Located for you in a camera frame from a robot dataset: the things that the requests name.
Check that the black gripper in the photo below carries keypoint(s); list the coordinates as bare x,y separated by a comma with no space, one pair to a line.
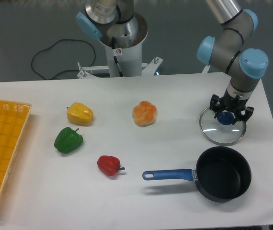
232,104

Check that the glass lid blue knob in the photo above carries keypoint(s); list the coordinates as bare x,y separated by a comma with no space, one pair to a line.
219,129

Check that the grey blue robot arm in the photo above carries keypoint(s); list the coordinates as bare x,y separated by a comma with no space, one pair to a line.
223,53

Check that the orange knotted bread roll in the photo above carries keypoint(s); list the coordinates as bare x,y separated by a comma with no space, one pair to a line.
144,113

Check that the red bell pepper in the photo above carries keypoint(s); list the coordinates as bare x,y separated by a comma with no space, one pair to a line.
109,165

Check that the yellow bell pepper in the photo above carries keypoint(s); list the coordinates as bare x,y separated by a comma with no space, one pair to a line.
79,114

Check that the green bell pepper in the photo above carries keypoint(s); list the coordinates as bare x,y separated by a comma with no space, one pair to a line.
68,140

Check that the black saucepan blue handle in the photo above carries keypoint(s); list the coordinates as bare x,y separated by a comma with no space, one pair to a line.
221,174

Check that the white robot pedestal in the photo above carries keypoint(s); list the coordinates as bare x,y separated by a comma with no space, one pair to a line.
123,48

